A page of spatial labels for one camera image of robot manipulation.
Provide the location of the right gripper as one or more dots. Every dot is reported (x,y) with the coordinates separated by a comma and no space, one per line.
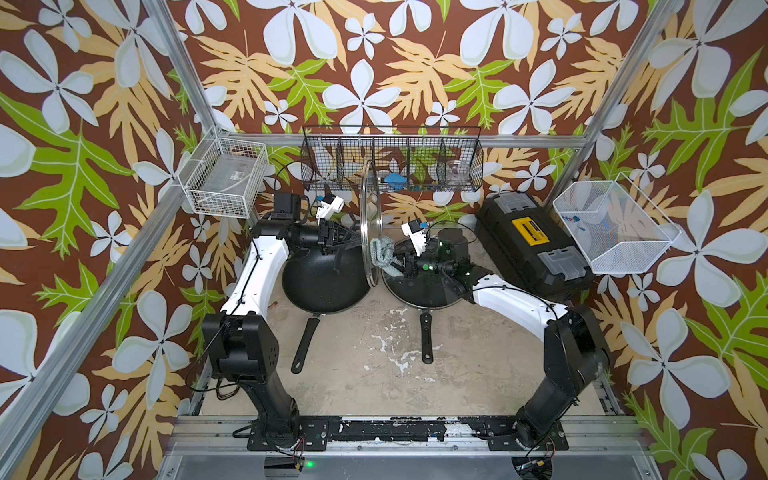
(411,264)

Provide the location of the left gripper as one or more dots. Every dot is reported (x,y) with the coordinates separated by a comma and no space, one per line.
(328,239)

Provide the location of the grey-green cloth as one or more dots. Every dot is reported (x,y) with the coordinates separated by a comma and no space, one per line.
(383,253)

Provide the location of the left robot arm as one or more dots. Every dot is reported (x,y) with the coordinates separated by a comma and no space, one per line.
(240,344)

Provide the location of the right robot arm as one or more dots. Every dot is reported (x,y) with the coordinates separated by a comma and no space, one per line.
(575,351)

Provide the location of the right black frying pan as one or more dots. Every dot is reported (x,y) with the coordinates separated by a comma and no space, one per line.
(426,336)

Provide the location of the black frying pan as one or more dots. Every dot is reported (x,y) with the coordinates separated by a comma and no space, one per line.
(320,283)
(426,336)

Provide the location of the left black frying pan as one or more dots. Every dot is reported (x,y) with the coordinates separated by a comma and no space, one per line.
(320,283)

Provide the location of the blue object in basket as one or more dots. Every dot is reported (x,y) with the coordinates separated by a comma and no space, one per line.
(395,182)

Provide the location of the black toolbox yellow latch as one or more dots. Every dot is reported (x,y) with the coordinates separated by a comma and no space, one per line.
(529,249)

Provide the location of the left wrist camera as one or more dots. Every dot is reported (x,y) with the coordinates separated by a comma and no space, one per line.
(328,206)

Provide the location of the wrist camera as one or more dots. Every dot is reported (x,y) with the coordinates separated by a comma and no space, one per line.
(328,206)
(415,231)

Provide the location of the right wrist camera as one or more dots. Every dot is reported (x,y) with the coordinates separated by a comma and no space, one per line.
(415,231)

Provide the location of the black wire basket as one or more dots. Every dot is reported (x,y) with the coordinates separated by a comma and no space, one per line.
(432,159)

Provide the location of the white wire basket left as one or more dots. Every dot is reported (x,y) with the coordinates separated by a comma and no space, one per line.
(224,175)

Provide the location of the white wire basket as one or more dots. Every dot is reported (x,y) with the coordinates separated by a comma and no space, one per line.
(224,175)
(615,224)

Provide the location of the white wire basket right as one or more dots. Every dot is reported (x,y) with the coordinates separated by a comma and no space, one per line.
(615,224)

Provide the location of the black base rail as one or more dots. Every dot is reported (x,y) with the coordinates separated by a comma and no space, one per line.
(316,432)

